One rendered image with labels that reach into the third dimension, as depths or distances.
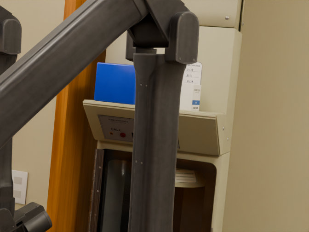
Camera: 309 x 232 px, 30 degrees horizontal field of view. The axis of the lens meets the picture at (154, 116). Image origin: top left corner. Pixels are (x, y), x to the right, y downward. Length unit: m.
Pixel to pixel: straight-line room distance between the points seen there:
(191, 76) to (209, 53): 0.07
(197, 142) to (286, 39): 0.58
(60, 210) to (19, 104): 0.81
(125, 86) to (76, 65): 0.63
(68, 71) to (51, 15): 1.34
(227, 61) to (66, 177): 0.49
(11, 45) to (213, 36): 0.48
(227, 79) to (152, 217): 0.63
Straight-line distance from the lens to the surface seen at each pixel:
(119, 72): 1.33
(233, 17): 1.38
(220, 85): 1.37
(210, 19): 1.39
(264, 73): 1.79
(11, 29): 1.18
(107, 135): 1.41
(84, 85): 1.48
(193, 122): 1.28
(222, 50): 1.38
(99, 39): 0.72
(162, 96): 0.79
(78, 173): 1.51
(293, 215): 1.81
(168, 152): 0.81
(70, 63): 0.69
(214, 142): 1.32
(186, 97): 1.30
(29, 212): 1.29
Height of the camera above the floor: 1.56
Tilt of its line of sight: 3 degrees down
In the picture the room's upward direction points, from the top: 6 degrees clockwise
